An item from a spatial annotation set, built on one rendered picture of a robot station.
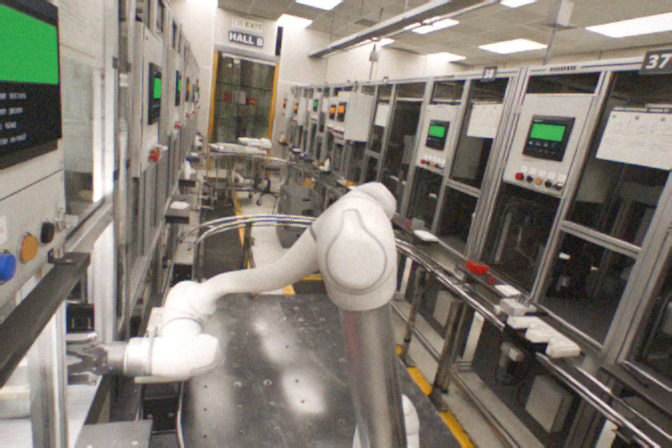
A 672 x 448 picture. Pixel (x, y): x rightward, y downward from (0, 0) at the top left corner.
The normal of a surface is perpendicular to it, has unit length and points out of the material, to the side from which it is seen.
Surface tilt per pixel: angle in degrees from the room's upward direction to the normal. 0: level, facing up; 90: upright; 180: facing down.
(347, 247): 87
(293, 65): 90
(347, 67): 90
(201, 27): 90
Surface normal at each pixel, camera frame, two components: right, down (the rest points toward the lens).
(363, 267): -0.06, 0.15
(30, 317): 0.15, -0.95
